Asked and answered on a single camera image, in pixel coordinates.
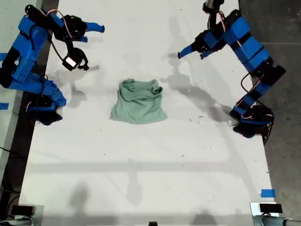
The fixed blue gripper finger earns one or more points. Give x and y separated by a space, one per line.
81 39
207 54

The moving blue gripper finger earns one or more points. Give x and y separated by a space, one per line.
95 27
187 51

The pale green T-shirt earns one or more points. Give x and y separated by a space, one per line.
138 106

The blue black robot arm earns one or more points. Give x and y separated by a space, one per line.
254 51
26 51

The long blue tape strip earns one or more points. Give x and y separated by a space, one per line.
2 57

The short blue tape strip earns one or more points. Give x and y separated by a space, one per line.
3 106

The square blue tape patch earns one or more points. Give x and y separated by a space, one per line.
268 193

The silver metal plate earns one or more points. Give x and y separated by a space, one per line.
254 209
39 212

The small black box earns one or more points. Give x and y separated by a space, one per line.
270 208
22 210

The grey clamp tube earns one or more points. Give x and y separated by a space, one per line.
272 221
18 221

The black camera box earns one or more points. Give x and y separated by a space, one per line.
71 61
211 4

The small black mount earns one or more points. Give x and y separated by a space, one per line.
153 224

